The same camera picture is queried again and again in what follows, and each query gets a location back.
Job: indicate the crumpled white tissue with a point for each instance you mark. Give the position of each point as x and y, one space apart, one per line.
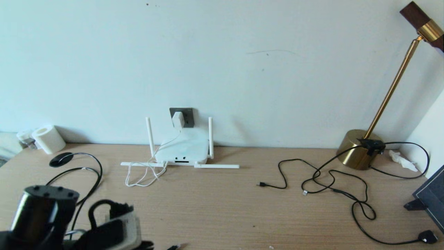
402 161

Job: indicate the small clear plastic container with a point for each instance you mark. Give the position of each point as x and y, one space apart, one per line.
26 138

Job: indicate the grey wall socket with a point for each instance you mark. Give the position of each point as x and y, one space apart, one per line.
189 119

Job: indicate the white power adapter block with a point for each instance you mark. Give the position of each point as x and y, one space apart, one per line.
178 119

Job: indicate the white toilet paper roll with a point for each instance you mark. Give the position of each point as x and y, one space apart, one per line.
49 139

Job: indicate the brass desk lamp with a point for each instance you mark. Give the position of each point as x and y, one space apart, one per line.
357 152

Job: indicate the black plastic clip stand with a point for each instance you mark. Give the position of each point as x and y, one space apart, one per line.
414 205

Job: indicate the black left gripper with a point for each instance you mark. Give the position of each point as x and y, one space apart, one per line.
100 238

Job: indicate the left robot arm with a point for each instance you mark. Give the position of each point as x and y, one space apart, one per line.
41 215

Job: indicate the black inline lamp switch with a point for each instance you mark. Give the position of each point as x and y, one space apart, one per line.
372 146

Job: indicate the dark teal printed box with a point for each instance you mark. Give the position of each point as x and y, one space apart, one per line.
433 198

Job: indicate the black round desk grommet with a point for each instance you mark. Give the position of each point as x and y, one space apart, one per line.
61 159

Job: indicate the white router with antennas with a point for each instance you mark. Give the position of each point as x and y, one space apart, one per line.
182 149

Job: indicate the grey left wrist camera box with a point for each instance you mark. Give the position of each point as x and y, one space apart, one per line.
131 229

